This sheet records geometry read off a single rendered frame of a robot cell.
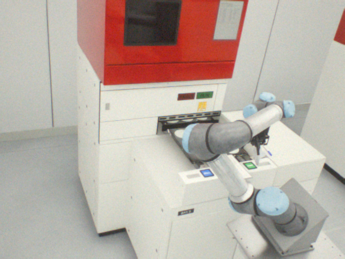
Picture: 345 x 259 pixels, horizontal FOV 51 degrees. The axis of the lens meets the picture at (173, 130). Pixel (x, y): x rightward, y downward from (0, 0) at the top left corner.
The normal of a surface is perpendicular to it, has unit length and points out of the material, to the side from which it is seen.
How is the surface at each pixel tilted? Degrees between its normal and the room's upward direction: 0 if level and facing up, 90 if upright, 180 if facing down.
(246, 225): 0
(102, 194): 90
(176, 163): 0
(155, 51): 90
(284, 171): 90
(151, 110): 90
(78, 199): 0
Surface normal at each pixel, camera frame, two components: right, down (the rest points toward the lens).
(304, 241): 0.33, 0.51
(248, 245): 0.12, -0.86
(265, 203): -0.49, -0.54
